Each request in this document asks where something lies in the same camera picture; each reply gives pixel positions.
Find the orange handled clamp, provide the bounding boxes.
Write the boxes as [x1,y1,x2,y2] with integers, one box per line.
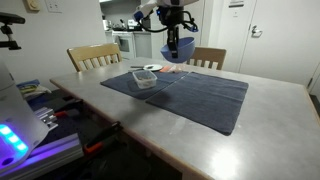
[83,122,122,155]

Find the wooden chair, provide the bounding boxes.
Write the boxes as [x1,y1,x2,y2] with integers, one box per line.
[191,47,227,70]
[67,43,122,72]

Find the blue bowl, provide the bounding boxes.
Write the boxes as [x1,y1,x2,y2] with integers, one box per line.
[160,37,195,63]

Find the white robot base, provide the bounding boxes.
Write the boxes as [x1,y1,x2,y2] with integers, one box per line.
[0,62,49,174]

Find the aluminium rail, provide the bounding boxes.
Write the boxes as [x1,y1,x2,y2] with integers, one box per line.
[0,133,84,180]

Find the dark blue mat left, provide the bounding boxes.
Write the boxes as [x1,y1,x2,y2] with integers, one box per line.
[101,71,187,100]

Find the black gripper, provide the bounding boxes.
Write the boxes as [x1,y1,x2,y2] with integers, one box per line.
[157,6,184,59]

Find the left wooden chair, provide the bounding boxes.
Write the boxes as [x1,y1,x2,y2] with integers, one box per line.
[67,43,122,72]

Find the clear plastic lunchbox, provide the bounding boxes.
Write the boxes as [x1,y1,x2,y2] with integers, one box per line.
[132,70,157,89]

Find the silver door handle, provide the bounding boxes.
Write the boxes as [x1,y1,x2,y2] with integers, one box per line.
[251,26,263,38]

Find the dark blue mat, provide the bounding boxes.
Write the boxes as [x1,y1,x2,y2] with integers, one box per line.
[101,71,187,100]
[147,72,249,136]

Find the white door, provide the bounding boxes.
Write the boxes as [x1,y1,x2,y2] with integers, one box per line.
[240,0,320,85]

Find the beige thermostat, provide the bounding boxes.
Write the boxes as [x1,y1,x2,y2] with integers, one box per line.
[24,0,40,11]

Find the dark blue mat right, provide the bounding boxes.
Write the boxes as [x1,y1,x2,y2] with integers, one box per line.
[147,72,249,136]

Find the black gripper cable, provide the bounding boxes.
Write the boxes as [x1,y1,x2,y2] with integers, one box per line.
[141,10,200,34]

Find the black camera on stand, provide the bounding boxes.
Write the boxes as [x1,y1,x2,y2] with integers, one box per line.
[0,12,26,50]

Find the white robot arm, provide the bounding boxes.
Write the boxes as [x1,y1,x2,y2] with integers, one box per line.
[133,0,198,63]

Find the white kitchen stove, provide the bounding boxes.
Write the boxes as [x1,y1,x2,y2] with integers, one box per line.
[112,31,136,59]

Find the right wooden chair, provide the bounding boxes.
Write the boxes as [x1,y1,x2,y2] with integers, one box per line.
[191,47,227,70]

